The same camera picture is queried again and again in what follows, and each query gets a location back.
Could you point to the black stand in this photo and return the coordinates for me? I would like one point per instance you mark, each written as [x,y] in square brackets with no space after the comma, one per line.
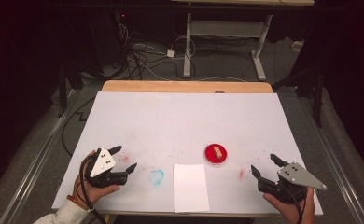
[62,93]
[318,99]

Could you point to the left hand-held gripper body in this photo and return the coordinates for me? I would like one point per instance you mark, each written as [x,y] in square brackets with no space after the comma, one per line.
[104,162]

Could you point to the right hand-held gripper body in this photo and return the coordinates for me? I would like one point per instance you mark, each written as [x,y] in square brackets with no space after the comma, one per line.
[298,175]

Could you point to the round red ink pad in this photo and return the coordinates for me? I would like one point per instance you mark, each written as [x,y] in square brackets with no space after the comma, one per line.
[209,154]

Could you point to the white metal desk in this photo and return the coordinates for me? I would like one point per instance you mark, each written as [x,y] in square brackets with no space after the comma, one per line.
[223,29]

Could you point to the person's left hand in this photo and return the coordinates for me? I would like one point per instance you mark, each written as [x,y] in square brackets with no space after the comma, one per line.
[79,190]

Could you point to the person's right hand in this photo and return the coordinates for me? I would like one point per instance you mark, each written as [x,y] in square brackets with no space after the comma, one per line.
[290,214]

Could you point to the white paper sheet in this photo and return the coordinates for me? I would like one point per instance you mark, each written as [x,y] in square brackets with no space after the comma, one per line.
[191,193]

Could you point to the large white board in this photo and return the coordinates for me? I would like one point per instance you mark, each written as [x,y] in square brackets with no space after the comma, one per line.
[170,124]

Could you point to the small wooden stamp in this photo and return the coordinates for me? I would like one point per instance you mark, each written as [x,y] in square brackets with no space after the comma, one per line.
[217,152]

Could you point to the white box on floor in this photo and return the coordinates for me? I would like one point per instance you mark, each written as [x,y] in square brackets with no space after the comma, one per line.
[297,45]

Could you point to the small white power adapter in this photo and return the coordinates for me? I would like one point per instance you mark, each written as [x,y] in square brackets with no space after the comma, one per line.
[170,53]

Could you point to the metal floor rail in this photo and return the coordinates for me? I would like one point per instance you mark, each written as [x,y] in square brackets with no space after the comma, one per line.
[34,161]
[332,155]

